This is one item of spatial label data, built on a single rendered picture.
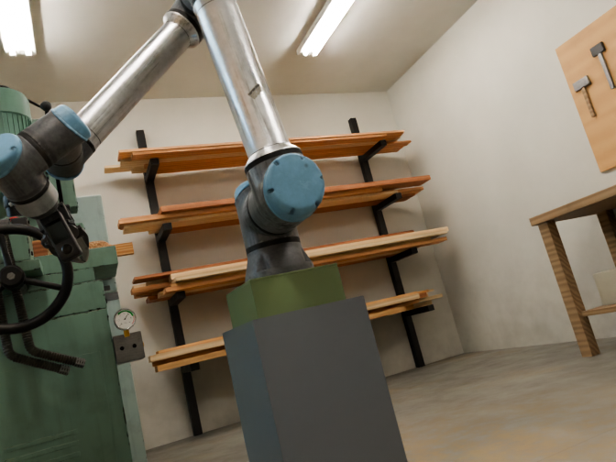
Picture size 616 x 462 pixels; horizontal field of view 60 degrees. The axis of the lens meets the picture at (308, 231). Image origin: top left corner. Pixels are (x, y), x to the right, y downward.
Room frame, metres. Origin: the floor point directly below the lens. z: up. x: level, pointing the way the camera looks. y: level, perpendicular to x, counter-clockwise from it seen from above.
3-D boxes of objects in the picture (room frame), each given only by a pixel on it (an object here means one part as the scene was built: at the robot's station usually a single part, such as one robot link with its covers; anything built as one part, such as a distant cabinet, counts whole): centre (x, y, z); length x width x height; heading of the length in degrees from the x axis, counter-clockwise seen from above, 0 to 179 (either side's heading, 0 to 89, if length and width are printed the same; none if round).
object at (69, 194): (1.89, 0.86, 1.22); 0.09 x 0.08 x 0.15; 25
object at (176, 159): (4.21, 0.09, 1.20); 2.71 x 0.56 x 2.40; 115
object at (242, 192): (1.41, 0.10, 0.83); 0.17 x 0.15 x 0.18; 24
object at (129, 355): (1.62, 0.61, 0.58); 0.12 x 0.08 x 0.08; 25
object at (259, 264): (1.42, 0.10, 0.70); 0.19 x 0.19 x 0.10
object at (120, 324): (1.55, 0.59, 0.65); 0.06 x 0.04 x 0.08; 115
